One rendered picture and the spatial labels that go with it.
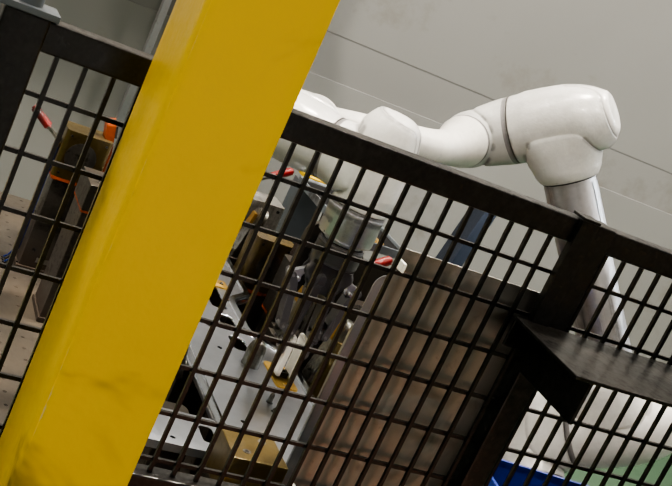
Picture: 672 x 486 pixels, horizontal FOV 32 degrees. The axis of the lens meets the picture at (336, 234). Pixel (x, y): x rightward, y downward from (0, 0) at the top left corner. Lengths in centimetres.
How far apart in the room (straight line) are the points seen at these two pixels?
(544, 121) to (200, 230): 130
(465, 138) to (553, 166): 19
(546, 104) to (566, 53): 339
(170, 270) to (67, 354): 11
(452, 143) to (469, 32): 329
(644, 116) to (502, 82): 81
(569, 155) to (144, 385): 132
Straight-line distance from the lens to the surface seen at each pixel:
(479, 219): 481
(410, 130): 170
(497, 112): 220
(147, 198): 93
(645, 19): 574
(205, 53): 90
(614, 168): 589
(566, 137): 216
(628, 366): 126
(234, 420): 175
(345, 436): 125
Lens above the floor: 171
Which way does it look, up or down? 14 degrees down
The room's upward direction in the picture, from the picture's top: 25 degrees clockwise
